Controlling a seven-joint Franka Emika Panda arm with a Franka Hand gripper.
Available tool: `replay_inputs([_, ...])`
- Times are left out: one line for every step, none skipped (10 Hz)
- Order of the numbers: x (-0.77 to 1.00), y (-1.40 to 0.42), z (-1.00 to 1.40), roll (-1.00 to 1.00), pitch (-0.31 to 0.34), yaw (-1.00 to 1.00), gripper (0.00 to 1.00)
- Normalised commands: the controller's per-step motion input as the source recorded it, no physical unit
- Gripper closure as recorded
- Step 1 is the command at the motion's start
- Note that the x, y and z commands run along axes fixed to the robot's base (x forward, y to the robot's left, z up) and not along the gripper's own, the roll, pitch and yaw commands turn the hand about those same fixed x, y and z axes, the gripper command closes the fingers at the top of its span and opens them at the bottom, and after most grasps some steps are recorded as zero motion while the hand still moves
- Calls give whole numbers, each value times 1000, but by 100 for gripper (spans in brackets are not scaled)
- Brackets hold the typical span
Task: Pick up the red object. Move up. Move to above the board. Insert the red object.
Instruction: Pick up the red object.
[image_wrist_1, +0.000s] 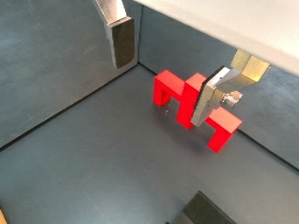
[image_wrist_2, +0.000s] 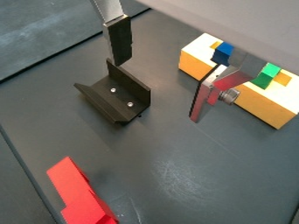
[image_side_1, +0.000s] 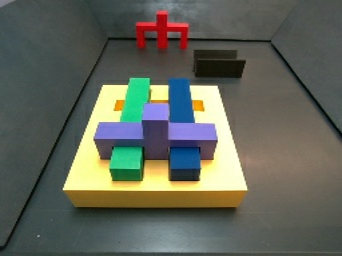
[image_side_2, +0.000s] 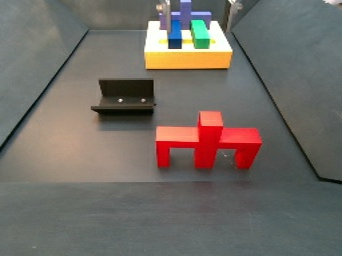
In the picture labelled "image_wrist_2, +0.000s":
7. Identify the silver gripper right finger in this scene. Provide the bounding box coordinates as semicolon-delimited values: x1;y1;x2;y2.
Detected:
190;48;267;123

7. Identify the black silver gripper left finger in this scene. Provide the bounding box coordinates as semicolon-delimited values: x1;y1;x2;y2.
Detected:
89;0;132;67

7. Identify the red cross-shaped block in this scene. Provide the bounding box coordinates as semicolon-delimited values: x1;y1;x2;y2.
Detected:
47;157;119;224

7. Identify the yellow white board base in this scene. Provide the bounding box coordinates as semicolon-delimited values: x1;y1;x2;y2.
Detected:
179;33;299;130

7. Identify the blue long block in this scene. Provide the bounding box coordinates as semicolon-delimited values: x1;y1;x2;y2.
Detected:
211;42;234;66

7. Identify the green long block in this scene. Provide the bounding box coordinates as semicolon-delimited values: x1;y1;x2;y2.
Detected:
251;63;280;89

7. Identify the black metal bracket holder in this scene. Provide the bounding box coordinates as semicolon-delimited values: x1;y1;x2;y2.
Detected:
75;59;151;124

